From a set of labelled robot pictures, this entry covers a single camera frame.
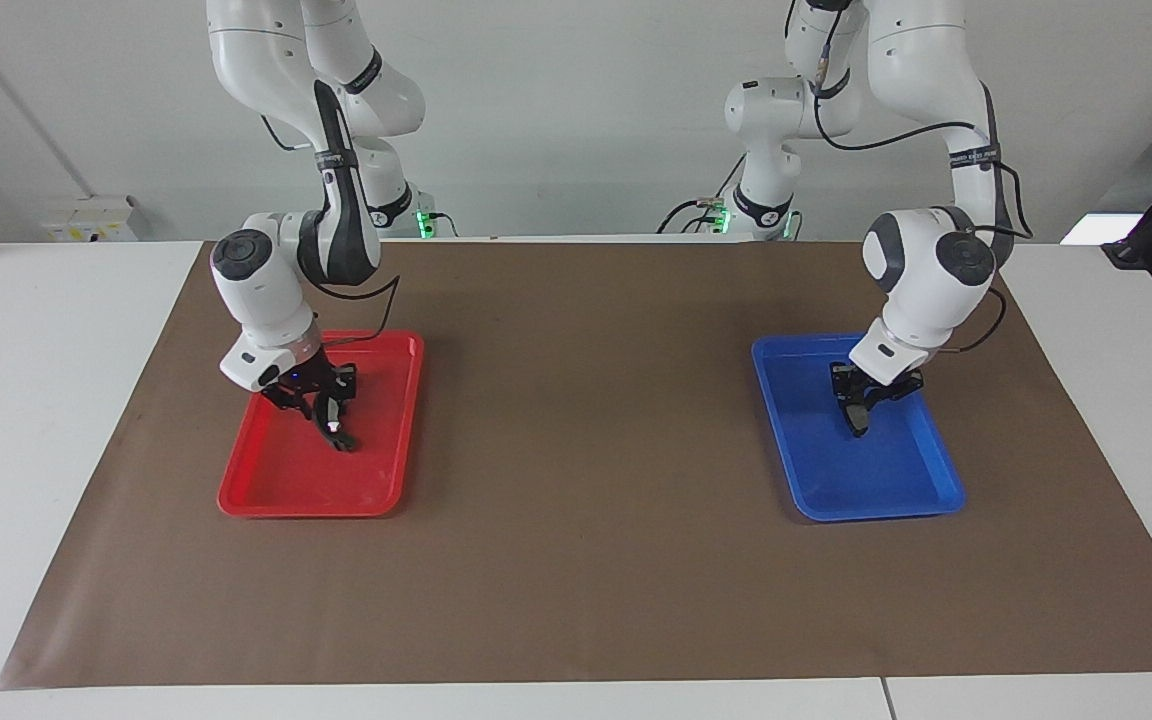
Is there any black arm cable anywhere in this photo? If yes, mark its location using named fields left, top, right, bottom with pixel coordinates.
left=261, top=80, right=403, bottom=349
left=812, top=45, right=1035, bottom=357

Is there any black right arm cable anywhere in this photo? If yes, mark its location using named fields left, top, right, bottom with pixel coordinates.
left=261, top=80, right=403, bottom=349

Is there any white wall socket box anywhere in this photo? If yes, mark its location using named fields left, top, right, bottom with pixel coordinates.
left=41, top=195, right=144, bottom=244

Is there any curved black brake shoe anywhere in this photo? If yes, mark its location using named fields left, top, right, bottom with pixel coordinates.
left=316, top=366, right=361, bottom=454

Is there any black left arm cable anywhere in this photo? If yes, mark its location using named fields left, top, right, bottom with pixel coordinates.
left=812, top=45, right=1035, bottom=357

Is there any black left base cable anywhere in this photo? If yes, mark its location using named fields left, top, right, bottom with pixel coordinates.
left=656, top=155, right=747, bottom=237

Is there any blue plastic tray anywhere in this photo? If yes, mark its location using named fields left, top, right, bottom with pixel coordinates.
left=751, top=333, right=966, bottom=523

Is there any red plastic tray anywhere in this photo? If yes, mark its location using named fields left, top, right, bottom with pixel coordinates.
left=217, top=330, right=425, bottom=518

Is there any brown table mat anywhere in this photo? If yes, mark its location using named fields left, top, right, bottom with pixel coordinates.
left=0, top=240, right=1152, bottom=691

